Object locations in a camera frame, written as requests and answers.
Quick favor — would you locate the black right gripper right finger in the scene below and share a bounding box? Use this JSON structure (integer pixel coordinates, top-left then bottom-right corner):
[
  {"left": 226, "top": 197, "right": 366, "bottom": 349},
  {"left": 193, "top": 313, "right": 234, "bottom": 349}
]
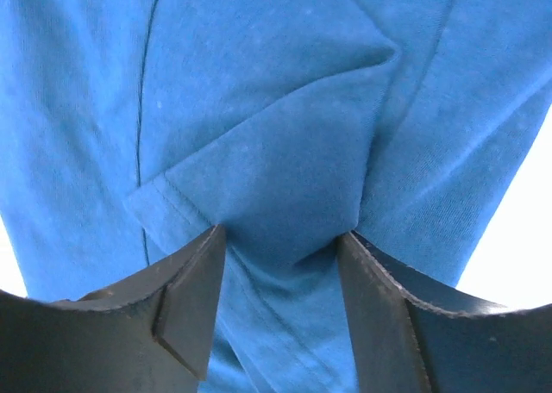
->
[{"left": 336, "top": 232, "right": 551, "bottom": 393}]

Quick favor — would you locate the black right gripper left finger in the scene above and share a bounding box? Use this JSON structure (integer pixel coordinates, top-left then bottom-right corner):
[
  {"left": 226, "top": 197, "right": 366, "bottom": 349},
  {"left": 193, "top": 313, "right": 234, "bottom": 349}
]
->
[{"left": 1, "top": 226, "right": 226, "bottom": 393}]

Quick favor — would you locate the navy blue printed t-shirt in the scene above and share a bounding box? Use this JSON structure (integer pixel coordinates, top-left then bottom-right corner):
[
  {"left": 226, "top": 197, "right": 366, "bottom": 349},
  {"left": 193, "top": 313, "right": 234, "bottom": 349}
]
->
[{"left": 1, "top": 0, "right": 551, "bottom": 392}]

